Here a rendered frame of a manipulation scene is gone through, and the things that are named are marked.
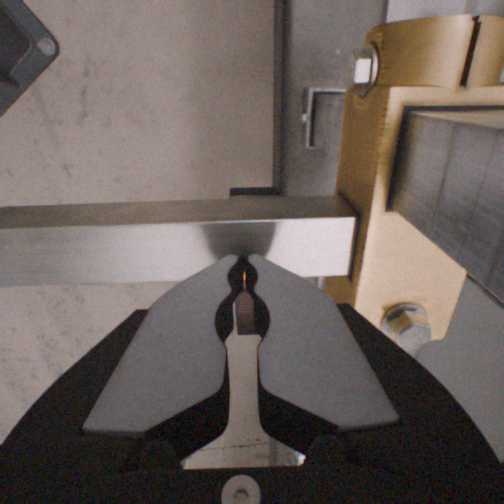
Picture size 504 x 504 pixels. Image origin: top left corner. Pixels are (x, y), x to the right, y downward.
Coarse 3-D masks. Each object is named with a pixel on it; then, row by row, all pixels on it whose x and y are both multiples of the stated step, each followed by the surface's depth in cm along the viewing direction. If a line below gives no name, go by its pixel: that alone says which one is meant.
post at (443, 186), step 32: (320, 96) 22; (320, 128) 23; (416, 128) 10; (448, 128) 9; (480, 128) 7; (416, 160) 10; (448, 160) 9; (480, 160) 8; (416, 192) 10; (448, 192) 9; (480, 192) 8; (416, 224) 10; (448, 224) 9; (480, 224) 8; (480, 256) 8
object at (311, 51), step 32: (288, 0) 23; (320, 0) 23; (352, 0) 23; (384, 0) 23; (288, 32) 24; (320, 32) 24; (352, 32) 24; (288, 64) 25; (320, 64) 24; (288, 96) 26; (288, 128) 27; (288, 160) 28; (320, 160) 28; (288, 192) 29; (320, 192) 29; (288, 448) 48
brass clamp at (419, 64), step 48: (384, 48) 11; (432, 48) 10; (480, 48) 10; (384, 96) 11; (432, 96) 11; (480, 96) 11; (384, 144) 11; (336, 192) 17; (384, 192) 12; (384, 240) 13; (336, 288) 17; (384, 288) 14; (432, 288) 14; (432, 336) 16
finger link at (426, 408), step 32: (352, 320) 9; (384, 352) 8; (384, 384) 7; (416, 384) 7; (416, 416) 6; (448, 416) 6; (352, 448) 6; (384, 448) 6; (416, 448) 6; (448, 448) 6; (480, 448) 6; (416, 480) 5; (448, 480) 5; (480, 480) 5
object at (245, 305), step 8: (240, 296) 34; (248, 296) 34; (240, 304) 35; (248, 304) 35; (240, 312) 35; (248, 312) 35; (240, 320) 36; (248, 320) 36; (240, 328) 36; (248, 328) 37
